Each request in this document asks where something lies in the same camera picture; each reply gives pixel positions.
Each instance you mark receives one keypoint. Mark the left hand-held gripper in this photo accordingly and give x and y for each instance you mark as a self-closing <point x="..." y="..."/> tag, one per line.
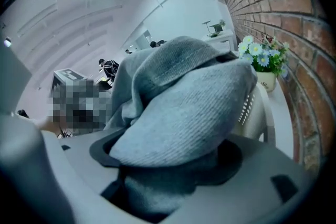
<point x="68" y="74"/>

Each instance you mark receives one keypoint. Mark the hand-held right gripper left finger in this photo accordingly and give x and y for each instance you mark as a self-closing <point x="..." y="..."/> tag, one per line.
<point x="98" y="152"/>

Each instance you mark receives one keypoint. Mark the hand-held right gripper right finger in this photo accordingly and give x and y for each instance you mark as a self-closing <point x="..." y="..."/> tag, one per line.
<point x="231" y="162"/>

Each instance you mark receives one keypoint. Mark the white perforated plastic basket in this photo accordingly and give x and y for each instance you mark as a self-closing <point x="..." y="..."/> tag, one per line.
<point x="258" y="115"/>

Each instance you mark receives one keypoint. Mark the grey-blue knit clothes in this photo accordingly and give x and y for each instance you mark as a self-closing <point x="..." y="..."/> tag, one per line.
<point x="183" y="112"/>

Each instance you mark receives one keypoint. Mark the person's head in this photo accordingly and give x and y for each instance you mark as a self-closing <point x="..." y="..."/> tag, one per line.
<point x="78" y="105"/>

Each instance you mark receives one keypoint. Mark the white pot of daisy flowers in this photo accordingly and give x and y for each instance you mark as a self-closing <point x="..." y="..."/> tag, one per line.
<point x="263" y="60"/>

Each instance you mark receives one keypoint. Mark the white cabinet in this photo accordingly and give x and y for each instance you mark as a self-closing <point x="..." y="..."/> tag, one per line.
<point x="223" y="38"/>

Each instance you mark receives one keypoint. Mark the green model plane ornament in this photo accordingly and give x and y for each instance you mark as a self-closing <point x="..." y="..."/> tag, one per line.
<point x="214" y="27"/>

